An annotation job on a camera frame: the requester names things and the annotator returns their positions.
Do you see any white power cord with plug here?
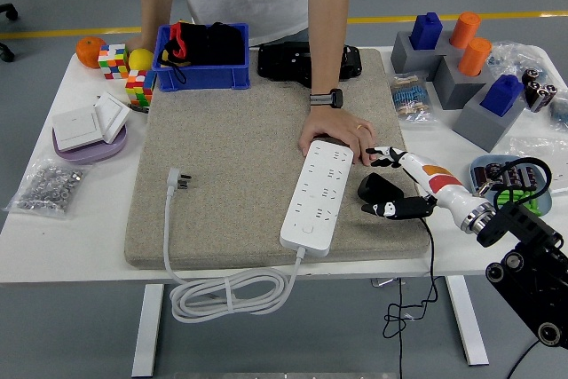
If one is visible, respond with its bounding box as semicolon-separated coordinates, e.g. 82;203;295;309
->
162;167;308;325

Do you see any orange cylinder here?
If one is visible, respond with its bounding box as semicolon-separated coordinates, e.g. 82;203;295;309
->
457;36;493;77
449;12;483;50

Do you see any grey-brown mat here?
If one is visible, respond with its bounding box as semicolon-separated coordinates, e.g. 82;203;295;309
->
123;47;430;271

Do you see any black floor cable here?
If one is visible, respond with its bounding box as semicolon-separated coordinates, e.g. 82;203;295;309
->
507;337;542;379

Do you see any white one-gang wall switch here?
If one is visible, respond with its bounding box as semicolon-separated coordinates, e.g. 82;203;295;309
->
51;107;104;153

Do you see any black adapter cord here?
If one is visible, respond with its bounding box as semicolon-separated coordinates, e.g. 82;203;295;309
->
382;217;441;338

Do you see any clear bag of resistors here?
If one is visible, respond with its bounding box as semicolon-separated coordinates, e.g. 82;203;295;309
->
389;71;438;125

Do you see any orange fruit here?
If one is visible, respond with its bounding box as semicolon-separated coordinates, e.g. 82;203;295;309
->
75;36;107;69

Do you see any white two-gang wall switch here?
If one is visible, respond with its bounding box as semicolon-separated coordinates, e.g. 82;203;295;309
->
92;91;132;144

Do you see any robot right hand white shell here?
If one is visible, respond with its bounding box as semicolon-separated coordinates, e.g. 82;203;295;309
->
359;146;483;225

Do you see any light blue plate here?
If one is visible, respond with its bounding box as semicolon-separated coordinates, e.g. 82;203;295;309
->
469;154;554;216

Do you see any black plug adapter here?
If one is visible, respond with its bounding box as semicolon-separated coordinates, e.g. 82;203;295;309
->
357;172;406;204

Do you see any rubik's cube with white face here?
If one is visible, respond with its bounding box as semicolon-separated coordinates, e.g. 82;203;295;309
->
97;43;130;82

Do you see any blue plastic bin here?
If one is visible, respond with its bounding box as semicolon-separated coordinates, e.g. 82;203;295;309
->
152;22;252;93

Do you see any clear bag of metal nuts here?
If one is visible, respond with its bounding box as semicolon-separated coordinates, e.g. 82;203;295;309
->
2;156;88;220

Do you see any person's left hand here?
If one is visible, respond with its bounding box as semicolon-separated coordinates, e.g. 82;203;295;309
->
297;106;377;167

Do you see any blue block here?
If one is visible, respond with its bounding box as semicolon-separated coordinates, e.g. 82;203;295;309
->
480;74;525;118
408;12;444;51

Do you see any white power strip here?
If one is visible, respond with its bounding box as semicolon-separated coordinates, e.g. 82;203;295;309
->
279;138;355;259

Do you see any black cloth with red trim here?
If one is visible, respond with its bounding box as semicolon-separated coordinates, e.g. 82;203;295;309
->
158;20;246;83

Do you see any black wrist watch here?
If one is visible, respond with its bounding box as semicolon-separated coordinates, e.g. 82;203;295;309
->
309;88;345;109

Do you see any pile of green pegs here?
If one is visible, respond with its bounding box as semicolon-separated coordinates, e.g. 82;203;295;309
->
494;189;543;216

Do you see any pack of dark capacitors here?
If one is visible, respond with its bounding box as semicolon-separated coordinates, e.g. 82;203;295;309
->
472;161;540;189

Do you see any person's right hand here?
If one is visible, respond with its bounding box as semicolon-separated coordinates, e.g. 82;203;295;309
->
125;36;156;52

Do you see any black electronic device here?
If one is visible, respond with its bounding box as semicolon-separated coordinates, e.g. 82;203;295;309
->
256;40;363;88

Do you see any grey stepped block holder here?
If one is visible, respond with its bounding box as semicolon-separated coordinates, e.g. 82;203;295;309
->
390;30;529;153

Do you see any rubik's cube red yellow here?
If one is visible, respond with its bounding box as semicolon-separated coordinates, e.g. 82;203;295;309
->
124;68;156;107

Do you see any thin black hanging cable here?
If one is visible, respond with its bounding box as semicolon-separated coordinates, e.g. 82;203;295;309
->
397;280;406;379

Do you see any clear bag of blue parts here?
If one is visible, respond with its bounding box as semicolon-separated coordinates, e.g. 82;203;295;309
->
548;88;568;131
487;40;554;78

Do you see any yellow lemon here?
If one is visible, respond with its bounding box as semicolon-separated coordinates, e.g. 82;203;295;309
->
127;47;155;71

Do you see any white table leg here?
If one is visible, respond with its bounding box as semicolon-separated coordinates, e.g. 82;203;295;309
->
131;284;165;378
445;275;491;367

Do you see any purple tray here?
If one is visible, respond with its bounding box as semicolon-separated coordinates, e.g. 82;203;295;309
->
51;123;130;165

